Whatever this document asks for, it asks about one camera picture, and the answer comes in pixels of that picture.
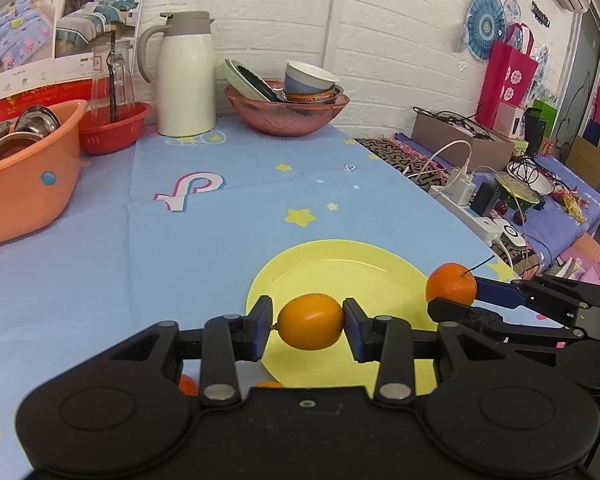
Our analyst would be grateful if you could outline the red plastic basket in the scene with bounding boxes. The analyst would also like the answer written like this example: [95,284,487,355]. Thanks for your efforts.
[79,102,151,155]

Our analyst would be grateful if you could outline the blue round wall fan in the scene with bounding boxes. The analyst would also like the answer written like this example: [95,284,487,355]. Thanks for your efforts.
[465,0,506,62]

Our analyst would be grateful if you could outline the clear glass cup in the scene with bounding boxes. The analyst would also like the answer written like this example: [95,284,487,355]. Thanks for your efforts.
[90,40,135,126]

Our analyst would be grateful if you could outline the orange plastic basin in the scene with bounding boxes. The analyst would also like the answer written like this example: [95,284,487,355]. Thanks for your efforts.
[0,100,86,244]

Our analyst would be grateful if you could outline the brown cardboard box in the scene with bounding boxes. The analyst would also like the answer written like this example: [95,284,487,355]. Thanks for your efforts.
[411,114,514,170]

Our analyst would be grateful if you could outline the pink glass bowl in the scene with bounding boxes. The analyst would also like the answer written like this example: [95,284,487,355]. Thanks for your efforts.
[224,86,350,138]

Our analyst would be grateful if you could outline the orange tangerine with stem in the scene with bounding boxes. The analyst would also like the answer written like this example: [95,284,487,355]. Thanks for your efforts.
[425,256,494,307]

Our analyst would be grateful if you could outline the white thermos jug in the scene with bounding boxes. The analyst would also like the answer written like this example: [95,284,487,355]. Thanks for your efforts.
[136,11,216,138]

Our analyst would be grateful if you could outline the bedding poster on wall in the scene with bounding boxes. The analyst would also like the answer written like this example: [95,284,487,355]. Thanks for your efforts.
[0,0,143,120]

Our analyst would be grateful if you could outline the magenta gift bag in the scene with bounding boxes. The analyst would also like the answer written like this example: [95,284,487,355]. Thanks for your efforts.
[476,23,538,129]

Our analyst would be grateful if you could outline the white power strip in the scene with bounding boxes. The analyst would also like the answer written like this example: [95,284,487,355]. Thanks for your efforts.
[428,185,526,248]

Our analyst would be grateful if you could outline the steel bowls in basin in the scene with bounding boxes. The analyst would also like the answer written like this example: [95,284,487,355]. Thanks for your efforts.
[0,105,61,160]

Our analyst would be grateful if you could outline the yellow plastic plate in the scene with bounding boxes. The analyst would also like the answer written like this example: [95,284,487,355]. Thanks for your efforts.
[246,240,437,392]

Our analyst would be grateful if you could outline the blue star tablecloth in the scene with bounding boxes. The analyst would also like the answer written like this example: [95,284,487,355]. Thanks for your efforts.
[0,117,513,479]

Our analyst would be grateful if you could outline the stacked blue white bowls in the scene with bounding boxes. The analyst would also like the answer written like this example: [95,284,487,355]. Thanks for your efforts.
[283,61,342,104]

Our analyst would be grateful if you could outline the small oval orange kumquat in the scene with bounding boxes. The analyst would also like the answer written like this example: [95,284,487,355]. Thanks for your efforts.
[276,294,344,351]

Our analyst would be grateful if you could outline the small orange tangerine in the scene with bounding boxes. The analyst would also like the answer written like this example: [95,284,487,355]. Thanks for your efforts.
[178,374,199,396]

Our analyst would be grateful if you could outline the white plate in bowl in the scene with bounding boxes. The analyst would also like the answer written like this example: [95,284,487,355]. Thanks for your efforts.
[222,58,279,102]

